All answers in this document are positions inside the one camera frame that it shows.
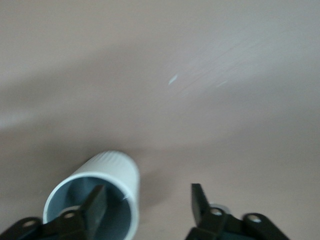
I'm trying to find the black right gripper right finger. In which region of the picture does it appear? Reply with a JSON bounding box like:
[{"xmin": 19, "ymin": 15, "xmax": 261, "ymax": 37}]
[{"xmin": 184, "ymin": 183, "xmax": 291, "ymax": 240}]

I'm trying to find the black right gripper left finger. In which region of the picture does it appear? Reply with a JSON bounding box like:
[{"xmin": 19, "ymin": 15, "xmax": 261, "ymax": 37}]
[{"xmin": 0, "ymin": 184, "xmax": 107, "ymax": 240}]

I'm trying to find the cream mug with grey inside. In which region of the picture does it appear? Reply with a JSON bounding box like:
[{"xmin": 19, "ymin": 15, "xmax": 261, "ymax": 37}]
[{"xmin": 42, "ymin": 149, "xmax": 140, "ymax": 240}]

